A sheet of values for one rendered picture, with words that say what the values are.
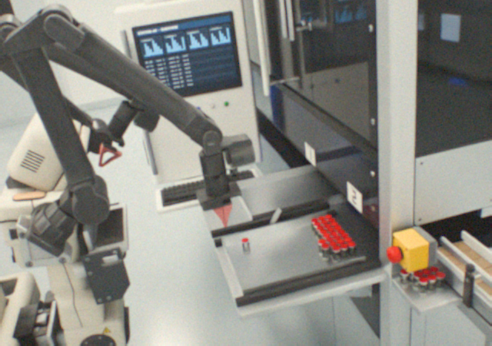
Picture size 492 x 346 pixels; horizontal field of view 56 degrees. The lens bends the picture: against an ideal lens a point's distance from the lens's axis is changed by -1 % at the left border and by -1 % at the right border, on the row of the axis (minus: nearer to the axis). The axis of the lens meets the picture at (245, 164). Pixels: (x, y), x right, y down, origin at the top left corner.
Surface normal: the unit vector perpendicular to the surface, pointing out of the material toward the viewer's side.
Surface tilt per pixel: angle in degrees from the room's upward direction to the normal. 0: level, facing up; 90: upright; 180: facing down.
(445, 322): 90
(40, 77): 98
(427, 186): 90
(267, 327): 0
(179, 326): 0
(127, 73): 92
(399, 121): 90
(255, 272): 0
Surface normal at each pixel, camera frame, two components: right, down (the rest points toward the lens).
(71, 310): 0.25, 0.37
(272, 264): -0.13, -0.90
